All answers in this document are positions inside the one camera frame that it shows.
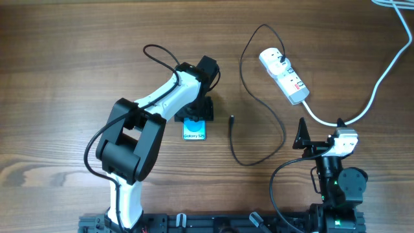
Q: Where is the Galaxy smartphone teal screen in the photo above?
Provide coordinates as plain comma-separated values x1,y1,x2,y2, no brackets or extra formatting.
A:
182,118,206,140

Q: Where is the black USB charging cable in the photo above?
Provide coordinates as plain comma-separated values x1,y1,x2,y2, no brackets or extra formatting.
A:
228,23,287,167

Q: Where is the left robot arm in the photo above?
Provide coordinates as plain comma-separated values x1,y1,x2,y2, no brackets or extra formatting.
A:
96,56,220,232

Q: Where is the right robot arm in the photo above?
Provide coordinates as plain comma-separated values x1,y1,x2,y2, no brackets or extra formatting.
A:
292,118,368,233

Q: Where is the white USB charger plug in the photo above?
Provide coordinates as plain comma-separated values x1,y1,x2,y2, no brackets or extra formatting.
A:
267,58,291,78

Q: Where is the white power strip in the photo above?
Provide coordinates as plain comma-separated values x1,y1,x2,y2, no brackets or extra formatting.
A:
259,48,310,105

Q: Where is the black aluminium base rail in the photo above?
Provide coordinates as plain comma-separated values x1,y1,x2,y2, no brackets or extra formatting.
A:
77,212,367,233

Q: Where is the white power strip cord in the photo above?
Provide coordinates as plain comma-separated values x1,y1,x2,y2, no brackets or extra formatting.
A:
301,0,413,128

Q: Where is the white cables top corner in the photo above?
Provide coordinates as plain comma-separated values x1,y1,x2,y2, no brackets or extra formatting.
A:
371,0,414,10

